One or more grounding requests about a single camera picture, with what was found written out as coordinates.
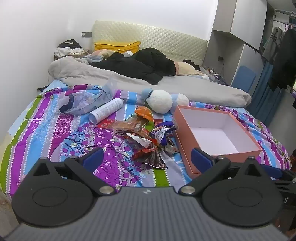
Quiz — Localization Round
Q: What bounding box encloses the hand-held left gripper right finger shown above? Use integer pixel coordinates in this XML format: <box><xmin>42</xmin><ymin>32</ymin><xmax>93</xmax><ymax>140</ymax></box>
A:
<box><xmin>180</xmin><ymin>147</ymin><xmax>264</xmax><ymax>195</ymax></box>

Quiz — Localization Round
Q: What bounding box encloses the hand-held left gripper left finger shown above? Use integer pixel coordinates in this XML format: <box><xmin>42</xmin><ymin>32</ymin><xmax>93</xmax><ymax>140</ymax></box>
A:
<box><xmin>31</xmin><ymin>147</ymin><xmax>121</xmax><ymax>198</ymax></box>

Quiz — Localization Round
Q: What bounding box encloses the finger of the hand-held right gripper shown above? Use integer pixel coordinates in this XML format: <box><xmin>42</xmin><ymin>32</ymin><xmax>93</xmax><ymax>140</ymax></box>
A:
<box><xmin>261</xmin><ymin>163</ymin><xmax>296</xmax><ymax>184</ymax></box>

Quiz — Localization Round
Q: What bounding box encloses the pink cardboard box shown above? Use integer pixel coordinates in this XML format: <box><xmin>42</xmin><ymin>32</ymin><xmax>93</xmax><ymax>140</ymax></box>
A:
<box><xmin>173</xmin><ymin>105</ymin><xmax>263</xmax><ymax>179</ymax></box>

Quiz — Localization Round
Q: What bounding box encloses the clear red-label snack packet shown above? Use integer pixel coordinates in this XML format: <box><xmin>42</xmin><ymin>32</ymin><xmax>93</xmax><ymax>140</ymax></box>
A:
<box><xmin>97</xmin><ymin>119</ymin><xmax>150</xmax><ymax>135</ymax></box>

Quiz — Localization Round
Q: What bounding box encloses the pile of snack packets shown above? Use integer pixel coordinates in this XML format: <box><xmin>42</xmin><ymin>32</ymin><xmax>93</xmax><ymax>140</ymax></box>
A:
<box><xmin>125</xmin><ymin>117</ymin><xmax>181</xmax><ymax>170</ymax></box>

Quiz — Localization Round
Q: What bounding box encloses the orange foil snack packet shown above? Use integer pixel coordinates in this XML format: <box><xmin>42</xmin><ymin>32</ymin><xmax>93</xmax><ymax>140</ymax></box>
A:
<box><xmin>134</xmin><ymin>106</ymin><xmax>154</xmax><ymax>121</ymax></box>

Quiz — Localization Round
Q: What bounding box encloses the white spray can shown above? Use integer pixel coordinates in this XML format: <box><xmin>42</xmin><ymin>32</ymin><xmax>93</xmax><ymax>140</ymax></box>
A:
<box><xmin>88</xmin><ymin>98</ymin><xmax>124</xmax><ymax>125</ymax></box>

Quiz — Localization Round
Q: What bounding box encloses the purple floral bed sheet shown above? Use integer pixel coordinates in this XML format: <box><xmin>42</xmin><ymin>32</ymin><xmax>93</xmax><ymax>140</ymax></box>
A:
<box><xmin>0</xmin><ymin>80</ymin><xmax>292</xmax><ymax>202</ymax></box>

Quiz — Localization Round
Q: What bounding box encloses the clear blue-print plastic bag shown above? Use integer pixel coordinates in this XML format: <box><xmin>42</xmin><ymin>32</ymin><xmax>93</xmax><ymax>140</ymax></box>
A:
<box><xmin>59</xmin><ymin>77</ymin><xmax>119</xmax><ymax>116</ymax></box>

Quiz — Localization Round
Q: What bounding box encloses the grey duvet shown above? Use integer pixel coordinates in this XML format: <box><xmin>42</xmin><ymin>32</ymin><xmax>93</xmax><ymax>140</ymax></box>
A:
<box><xmin>48</xmin><ymin>55</ymin><xmax>252</xmax><ymax>107</ymax></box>

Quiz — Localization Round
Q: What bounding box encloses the white and blue plush toy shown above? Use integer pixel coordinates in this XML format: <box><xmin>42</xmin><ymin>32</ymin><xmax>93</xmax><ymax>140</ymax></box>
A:
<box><xmin>142</xmin><ymin>88</ymin><xmax>190</xmax><ymax>115</ymax></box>

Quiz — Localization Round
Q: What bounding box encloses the blue curtain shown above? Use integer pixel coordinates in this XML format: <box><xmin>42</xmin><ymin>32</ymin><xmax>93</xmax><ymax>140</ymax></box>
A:
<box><xmin>249</xmin><ymin>61</ymin><xmax>285</xmax><ymax>126</ymax></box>

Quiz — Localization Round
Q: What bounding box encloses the beige pillow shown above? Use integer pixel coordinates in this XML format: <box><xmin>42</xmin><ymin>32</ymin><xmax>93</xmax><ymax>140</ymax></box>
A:
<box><xmin>174</xmin><ymin>61</ymin><xmax>207</xmax><ymax>76</ymax></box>

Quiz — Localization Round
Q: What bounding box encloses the black jacket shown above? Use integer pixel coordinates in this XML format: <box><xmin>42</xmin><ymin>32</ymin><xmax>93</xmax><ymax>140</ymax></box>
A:
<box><xmin>89</xmin><ymin>47</ymin><xmax>177</xmax><ymax>85</ymax></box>

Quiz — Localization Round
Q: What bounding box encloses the hanging black garment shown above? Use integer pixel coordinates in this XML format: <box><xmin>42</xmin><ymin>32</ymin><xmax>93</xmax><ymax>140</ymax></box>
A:
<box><xmin>268</xmin><ymin>28</ymin><xmax>296</xmax><ymax>92</ymax></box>

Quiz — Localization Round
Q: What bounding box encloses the yellow pillow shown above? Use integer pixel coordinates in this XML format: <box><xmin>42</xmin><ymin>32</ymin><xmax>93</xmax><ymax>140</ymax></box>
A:
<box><xmin>94</xmin><ymin>41</ymin><xmax>141</xmax><ymax>52</ymax></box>

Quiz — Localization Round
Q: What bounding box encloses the cream quilted headboard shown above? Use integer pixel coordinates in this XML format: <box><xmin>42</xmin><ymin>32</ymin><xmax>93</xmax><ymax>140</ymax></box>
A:
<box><xmin>92</xmin><ymin>20</ymin><xmax>208</xmax><ymax>68</ymax></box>

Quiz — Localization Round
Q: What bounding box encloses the hanging grey striped garment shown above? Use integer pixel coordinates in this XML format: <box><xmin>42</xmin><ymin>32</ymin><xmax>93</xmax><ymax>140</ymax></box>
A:
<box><xmin>262</xmin><ymin>27</ymin><xmax>285</xmax><ymax>61</ymax></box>

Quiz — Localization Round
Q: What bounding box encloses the grey wardrobe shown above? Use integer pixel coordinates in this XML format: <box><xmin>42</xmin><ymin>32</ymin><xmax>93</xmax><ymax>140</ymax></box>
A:
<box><xmin>203</xmin><ymin>0</ymin><xmax>269</xmax><ymax>87</ymax></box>

